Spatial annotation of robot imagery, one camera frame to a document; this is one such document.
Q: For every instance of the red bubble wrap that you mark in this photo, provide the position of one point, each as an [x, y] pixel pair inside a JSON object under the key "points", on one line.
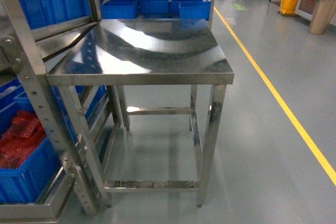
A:
{"points": [[23, 136]]}

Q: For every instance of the yellow mop bucket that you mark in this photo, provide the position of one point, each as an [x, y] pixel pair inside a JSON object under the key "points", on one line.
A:
{"points": [[287, 7]]}

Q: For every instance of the stainless steel shelf rack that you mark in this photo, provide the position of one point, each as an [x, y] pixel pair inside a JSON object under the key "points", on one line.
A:
{"points": [[24, 52]]}

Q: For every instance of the small stainless steel table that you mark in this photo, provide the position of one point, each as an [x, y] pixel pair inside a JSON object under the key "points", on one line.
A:
{"points": [[147, 52]]}

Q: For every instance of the blue bin with red wrap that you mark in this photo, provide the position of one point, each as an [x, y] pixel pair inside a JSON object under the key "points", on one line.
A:
{"points": [[25, 184]]}

